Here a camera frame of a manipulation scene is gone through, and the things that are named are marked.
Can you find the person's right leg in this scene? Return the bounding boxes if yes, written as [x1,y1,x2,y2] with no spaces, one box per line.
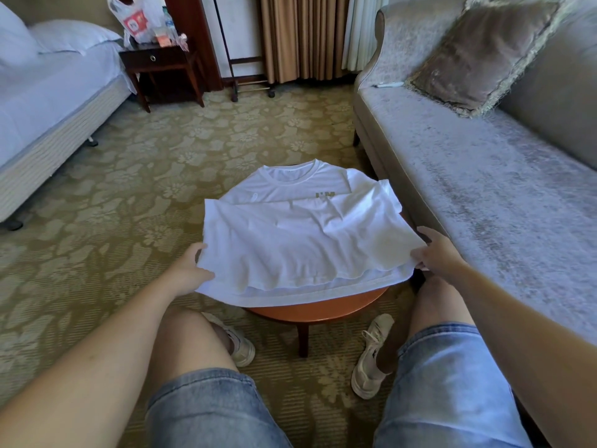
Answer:
[377,275,477,374]

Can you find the blue denim shorts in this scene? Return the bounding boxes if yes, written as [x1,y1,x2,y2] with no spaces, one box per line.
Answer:
[144,322,533,448]

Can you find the white bed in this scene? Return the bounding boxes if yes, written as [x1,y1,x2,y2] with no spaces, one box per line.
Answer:
[0,2,134,231]

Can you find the person's right forearm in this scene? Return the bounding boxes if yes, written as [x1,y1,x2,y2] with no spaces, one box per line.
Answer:
[446,264,597,448]

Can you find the white pillow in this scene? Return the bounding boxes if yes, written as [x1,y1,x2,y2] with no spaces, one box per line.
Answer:
[28,19,123,57]

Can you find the white sheer curtain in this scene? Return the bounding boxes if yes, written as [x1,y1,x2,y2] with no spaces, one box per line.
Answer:
[341,0,391,73]

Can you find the person's left forearm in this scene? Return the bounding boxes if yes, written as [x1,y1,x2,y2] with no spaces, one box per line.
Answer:
[0,275,192,448]

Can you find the plain white plastic bag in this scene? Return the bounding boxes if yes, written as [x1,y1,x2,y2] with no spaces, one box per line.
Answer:
[140,0,190,52]

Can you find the person's right hand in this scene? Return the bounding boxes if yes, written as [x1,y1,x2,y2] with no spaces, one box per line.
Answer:
[410,225,470,286]

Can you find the white duvet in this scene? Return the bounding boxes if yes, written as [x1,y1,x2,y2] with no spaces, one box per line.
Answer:
[0,2,40,71]

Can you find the dark wooden nightstand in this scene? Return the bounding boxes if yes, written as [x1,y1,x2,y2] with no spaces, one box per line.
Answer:
[118,44,207,113]

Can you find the white T-shirt dark print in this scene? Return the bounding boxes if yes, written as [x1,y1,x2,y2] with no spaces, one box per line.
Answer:
[196,159,427,308]

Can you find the white plastic bag red print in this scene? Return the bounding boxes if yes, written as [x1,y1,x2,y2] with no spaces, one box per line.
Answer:
[105,0,150,45]

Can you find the white sneaker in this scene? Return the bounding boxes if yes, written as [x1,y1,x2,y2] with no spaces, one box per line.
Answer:
[200,310,257,368]
[351,313,396,400]

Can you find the round wooden table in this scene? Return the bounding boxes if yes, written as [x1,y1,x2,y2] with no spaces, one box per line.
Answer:
[244,286,389,358]

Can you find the black valet stand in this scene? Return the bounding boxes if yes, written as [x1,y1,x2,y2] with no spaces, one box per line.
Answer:
[213,0,277,101]

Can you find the grey velvet chaise sofa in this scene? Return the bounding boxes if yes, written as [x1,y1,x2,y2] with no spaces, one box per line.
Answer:
[351,0,597,346]

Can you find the beige curtain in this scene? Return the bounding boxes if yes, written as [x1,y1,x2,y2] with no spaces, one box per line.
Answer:
[258,0,354,85]

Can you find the brown fringed cushion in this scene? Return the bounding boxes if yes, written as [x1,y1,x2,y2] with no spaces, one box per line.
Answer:
[407,0,568,119]

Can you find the dark wooden wall panel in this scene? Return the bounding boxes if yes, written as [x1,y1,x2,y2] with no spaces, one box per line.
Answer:
[116,0,225,92]

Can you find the person's left hand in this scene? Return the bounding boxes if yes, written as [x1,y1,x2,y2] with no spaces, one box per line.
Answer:
[160,241,216,299]

